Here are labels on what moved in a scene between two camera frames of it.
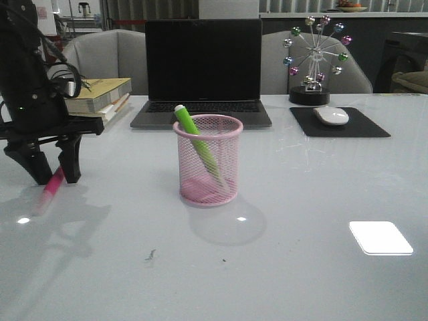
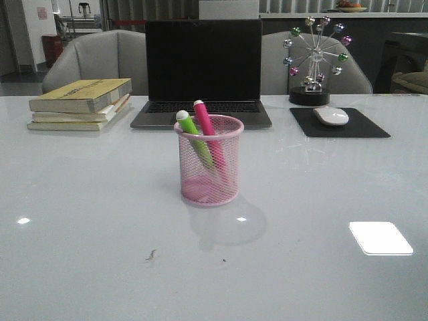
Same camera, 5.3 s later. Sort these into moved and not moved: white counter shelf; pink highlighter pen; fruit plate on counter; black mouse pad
Moved: pink highlighter pen
Not moved: white counter shelf; black mouse pad; fruit plate on counter
